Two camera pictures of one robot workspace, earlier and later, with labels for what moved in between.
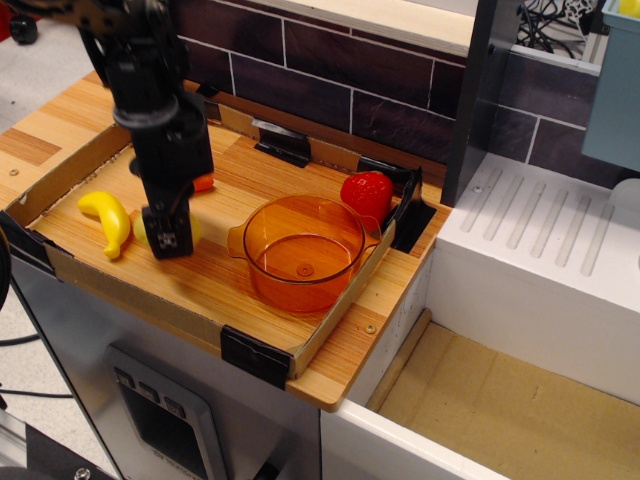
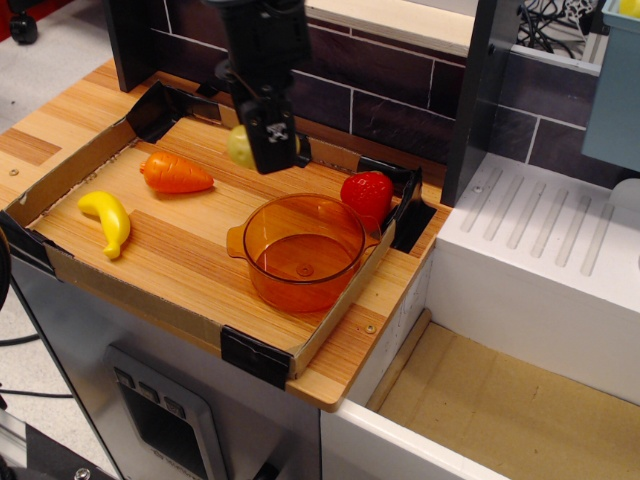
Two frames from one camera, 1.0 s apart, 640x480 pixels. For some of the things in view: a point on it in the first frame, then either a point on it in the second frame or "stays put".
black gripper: x=173 y=151 → x=268 y=41
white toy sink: x=517 y=357 stays put
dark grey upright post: x=497 y=27 stays put
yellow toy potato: x=140 y=235 → x=240 y=146
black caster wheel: x=23 y=28 stays put
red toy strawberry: x=371 y=195 stays put
